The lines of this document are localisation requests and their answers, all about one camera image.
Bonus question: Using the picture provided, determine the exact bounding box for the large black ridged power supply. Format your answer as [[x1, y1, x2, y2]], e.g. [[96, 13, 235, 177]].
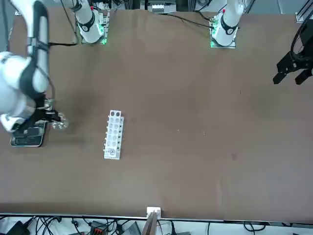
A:
[[124, 222, 143, 235]]

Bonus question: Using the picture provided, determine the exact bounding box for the glass alcohol lamp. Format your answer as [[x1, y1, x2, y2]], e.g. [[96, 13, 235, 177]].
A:
[[50, 112, 69, 131]]

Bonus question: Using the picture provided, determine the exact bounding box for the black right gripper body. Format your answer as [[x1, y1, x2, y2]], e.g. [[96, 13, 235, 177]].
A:
[[18, 107, 48, 132]]

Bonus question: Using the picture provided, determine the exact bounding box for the steel tray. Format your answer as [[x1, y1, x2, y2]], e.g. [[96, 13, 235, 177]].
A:
[[9, 97, 55, 148]]

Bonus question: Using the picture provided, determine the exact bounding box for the red black power strip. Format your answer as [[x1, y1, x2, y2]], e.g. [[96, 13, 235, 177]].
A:
[[89, 221, 109, 235]]

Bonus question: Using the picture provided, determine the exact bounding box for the aluminium corner rail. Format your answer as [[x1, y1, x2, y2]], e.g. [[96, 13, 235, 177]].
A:
[[295, 11, 313, 24]]

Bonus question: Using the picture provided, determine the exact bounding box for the white test tube rack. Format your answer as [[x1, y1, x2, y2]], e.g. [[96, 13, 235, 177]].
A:
[[102, 110, 125, 160]]

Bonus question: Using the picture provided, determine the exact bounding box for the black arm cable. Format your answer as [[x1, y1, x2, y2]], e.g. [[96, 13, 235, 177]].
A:
[[26, 0, 80, 101]]

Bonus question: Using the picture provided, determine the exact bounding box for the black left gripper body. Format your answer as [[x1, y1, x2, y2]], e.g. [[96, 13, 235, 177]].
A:
[[298, 19, 313, 53]]

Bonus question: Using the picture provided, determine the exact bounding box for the black power adapter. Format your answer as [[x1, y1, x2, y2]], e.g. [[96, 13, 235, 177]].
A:
[[4, 221, 32, 235]]

